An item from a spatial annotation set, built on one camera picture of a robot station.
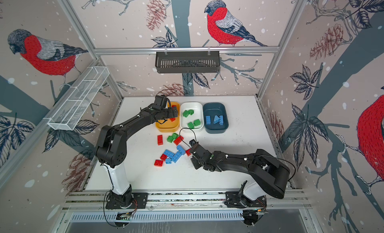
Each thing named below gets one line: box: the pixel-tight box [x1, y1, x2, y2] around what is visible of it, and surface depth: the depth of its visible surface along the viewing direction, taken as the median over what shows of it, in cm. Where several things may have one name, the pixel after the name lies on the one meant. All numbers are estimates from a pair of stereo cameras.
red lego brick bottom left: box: [154, 159, 164, 167], surface depth 87 cm
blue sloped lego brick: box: [213, 115, 220, 124], surface depth 106 cm
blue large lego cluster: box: [163, 145, 186, 163], surface depth 90 cm
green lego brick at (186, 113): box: [182, 110, 190, 118], surface depth 109 cm
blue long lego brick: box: [219, 115, 224, 126], surface depth 105 cm
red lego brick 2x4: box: [173, 135, 184, 146], surface depth 96 cm
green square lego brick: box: [187, 121, 195, 129], surface depth 103 cm
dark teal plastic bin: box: [203, 102, 229, 134], surface depth 106 cm
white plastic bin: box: [179, 102, 204, 130], surface depth 109 cm
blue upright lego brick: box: [176, 144, 186, 156], surface depth 91 cm
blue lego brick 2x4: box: [205, 115, 211, 125], surface depth 106 cm
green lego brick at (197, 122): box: [193, 119, 201, 127], surface depth 105 cm
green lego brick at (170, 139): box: [166, 135, 174, 143], surface depth 97 cm
